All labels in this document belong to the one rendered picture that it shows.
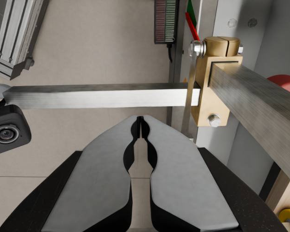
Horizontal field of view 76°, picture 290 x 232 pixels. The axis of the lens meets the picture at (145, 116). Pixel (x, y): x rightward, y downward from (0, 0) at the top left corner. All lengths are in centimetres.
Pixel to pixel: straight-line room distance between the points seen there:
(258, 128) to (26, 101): 32
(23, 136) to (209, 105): 26
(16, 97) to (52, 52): 92
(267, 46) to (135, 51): 75
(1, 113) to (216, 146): 62
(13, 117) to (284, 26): 53
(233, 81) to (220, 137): 48
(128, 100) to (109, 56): 88
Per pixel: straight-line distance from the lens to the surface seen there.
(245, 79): 23
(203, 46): 30
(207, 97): 30
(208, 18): 45
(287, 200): 49
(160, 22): 43
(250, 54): 60
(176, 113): 50
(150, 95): 29
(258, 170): 62
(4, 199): 229
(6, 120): 25
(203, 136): 67
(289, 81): 31
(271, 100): 19
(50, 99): 33
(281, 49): 54
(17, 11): 104
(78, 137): 148
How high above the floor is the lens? 113
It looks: 60 degrees down
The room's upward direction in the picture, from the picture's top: 177 degrees clockwise
